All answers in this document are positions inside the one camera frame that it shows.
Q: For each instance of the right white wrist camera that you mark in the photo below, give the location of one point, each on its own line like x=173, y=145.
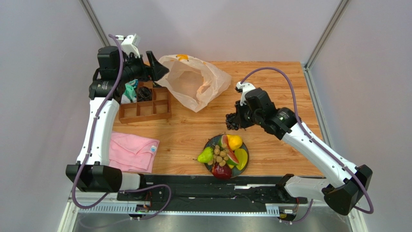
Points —
x=244, y=88

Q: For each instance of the banana print plastic bag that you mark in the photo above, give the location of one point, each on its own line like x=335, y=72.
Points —
x=192, y=81

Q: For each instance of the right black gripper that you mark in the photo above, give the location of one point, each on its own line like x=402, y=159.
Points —
x=240, y=117

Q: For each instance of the fake longan bunch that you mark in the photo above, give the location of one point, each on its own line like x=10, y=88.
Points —
x=220, y=155

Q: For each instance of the red fake apple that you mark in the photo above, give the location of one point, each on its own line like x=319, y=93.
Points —
x=221, y=172

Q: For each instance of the teal rolled sock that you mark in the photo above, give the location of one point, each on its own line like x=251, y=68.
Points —
x=129, y=95

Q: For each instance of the green fake pear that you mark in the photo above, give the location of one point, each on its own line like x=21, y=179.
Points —
x=206, y=156

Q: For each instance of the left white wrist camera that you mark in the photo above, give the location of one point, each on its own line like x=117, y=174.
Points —
x=129, y=44

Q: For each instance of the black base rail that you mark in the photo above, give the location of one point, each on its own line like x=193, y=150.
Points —
x=205, y=193

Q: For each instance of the dark grey round plate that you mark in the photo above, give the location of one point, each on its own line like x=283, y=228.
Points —
x=214, y=141

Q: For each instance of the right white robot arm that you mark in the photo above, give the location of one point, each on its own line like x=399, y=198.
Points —
x=344, y=183

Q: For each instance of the wooden compartment tray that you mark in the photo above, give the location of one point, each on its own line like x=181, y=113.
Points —
x=158, y=108

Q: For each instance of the black rolled sock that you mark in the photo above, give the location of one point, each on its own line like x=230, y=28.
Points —
x=144, y=94

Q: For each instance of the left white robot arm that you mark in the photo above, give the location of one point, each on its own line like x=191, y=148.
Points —
x=92, y=172

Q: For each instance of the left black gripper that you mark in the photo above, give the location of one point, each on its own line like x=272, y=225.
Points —
x=158, y=70

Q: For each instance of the black fake grape bunch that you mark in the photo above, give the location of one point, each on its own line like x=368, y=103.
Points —
x=230, y=122

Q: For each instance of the pink folded cloth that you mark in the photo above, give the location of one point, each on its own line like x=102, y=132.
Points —
x=132, y=153

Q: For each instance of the fake watermelon slice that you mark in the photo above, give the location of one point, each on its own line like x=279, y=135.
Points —
x=228, y=147

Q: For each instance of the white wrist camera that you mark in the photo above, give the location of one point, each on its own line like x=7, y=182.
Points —
x=129, y=44
x=244, y=88

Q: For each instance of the yellow fake pear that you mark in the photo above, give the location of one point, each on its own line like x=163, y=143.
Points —
x=234, y=142

